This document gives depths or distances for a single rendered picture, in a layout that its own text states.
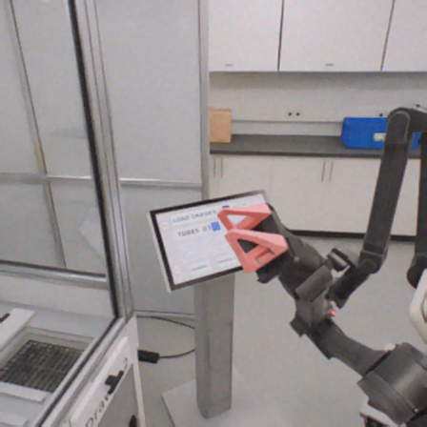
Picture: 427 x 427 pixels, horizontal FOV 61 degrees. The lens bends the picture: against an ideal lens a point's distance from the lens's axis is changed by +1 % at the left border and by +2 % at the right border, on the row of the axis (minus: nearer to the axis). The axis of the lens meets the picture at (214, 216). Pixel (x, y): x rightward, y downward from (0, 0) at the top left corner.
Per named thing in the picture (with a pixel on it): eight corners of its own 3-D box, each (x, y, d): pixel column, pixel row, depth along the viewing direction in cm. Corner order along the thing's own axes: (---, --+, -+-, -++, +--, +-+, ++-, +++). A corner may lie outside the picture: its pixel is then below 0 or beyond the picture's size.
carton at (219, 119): (232, 135, 386) (233, 109, 375) (230, 143, 358) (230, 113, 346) (193, 134, 391) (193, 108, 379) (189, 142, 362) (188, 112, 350)
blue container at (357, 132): (401, 139, 367) (406, 117, 358) (417, 150, 330) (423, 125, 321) (338, 138, 373) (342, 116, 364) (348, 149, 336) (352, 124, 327)
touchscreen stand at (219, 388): (283, 440, 179) (304, 262, 136) (199, 486, 160) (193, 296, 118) (233, 367, 219) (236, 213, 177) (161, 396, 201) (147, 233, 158)
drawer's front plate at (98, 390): (132, 362, 118) (129, 336, 114) (82, 450, 93) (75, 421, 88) (127, 361, 119) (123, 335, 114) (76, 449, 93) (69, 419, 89)
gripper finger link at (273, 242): (198, 218, 48) (240, 237, 55) (213, 262, 44) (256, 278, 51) (236, 187, 46) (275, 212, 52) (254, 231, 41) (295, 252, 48)
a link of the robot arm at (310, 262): (329, 258, 57) (307, 286, 58) (299, 235, 62) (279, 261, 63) (309, 247, 53) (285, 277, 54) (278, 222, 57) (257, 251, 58)
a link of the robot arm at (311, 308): (333, 314, 97) (303, 341, 96) (317, 297, 100) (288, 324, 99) (343, 265, 59) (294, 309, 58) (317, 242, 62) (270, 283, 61)
